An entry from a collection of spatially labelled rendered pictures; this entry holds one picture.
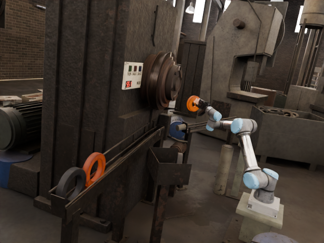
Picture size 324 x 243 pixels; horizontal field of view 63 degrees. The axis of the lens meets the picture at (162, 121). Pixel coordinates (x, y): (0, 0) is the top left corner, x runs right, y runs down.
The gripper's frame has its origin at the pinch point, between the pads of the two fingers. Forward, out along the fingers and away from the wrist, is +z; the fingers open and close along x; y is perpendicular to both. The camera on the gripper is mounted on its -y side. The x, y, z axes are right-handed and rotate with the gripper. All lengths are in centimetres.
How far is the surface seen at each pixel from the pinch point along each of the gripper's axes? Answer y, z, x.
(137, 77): 26, -17, 81
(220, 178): -65, -46, -29
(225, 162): -47, -42, -30
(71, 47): 33, 11, 122
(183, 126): -22.5, -9.4, 11.6
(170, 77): 30, -23, 57
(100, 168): -11, -67, 121
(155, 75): 30, -20, 69
